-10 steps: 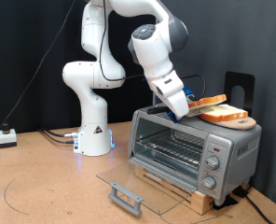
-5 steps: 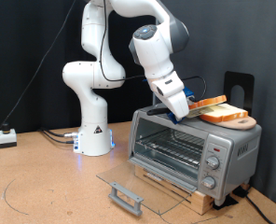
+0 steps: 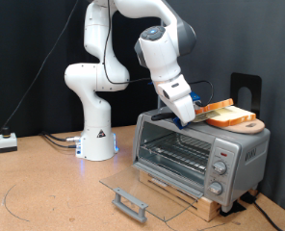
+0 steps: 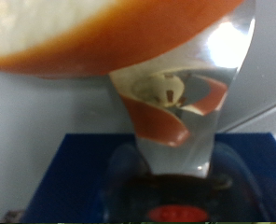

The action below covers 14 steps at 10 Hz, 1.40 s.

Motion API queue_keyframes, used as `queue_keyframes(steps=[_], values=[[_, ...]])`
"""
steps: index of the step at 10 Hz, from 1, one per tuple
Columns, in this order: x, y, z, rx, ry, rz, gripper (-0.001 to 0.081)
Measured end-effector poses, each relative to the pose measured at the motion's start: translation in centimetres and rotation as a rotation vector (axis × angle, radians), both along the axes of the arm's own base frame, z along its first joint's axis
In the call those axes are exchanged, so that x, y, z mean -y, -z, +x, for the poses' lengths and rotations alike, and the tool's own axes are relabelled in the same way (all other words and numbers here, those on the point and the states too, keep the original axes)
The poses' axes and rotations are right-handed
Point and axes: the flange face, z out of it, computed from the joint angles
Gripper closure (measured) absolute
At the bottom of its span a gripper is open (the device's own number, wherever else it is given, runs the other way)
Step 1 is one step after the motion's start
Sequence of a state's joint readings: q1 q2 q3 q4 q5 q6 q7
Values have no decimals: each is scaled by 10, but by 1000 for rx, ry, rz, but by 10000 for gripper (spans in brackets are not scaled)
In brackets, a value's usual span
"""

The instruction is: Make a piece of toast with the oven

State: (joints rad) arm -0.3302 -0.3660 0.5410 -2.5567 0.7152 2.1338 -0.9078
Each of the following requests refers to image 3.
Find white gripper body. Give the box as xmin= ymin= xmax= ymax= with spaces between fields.
xmin=153 ymin=74 xmax=197 ymax=124

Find white bread slice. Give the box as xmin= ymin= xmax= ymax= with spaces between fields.
xmin=206 ymin=105 xmax=257 ymax=128
xmin=194 ymin=97 xmax=235 ymax=116

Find silver oven timer knob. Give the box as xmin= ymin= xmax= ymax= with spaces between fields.
xmin=208 ymin=181 xmax=223 ymax=196

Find glass oven door grey handle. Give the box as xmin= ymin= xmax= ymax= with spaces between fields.
xmin=99 ymin=162 xmax=204 ymax=224

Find silver oven temperature knob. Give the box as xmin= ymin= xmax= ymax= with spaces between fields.
xmin=212 ymin=161 xmax=227 ymax=176

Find silver toaster oven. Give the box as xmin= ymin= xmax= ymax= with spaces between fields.
xmin=131 ymin=107 xmax=272 ymax=214

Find vertical metal pole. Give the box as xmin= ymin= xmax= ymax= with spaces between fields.
xmin=157 ymin=95 xmax=166 ymax=110

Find small round wooden board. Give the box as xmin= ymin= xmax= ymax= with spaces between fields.
xmin=209 ymin=118 xmax=266 ymax=135

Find black metal bookend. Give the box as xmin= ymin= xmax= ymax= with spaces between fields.
xmin=229 ymin=72 xmax=262 ymax=119

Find wooden crate base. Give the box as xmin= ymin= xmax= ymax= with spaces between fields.
xmin=138 ymin=169 xmax=222 ymax=223

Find emergency stop button box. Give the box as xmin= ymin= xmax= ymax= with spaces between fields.
xmin=0 ymin=126 xmax=18 ymax=154

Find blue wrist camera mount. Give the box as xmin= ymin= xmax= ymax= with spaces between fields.
xmin=190 ymin=91 xmax=202 ymax=104

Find wire oven rack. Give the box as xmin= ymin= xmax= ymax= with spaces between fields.
xmin=140 ymin=133 xmax=212 ymax=176

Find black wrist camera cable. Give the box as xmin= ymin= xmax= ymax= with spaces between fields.
xmin=102 ymin=0 xmax=214 ymax=107

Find black oven power cable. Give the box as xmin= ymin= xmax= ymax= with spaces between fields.
xmin=239 ymin=191 xmax=284 ymax=231

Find robot base cables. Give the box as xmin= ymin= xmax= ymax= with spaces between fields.
xmin=39 ymin=130 xmax=83 ymax=150

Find long black hanging cable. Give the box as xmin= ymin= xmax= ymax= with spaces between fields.
xmin=0 ymin=0 xmax=81 ymax=151

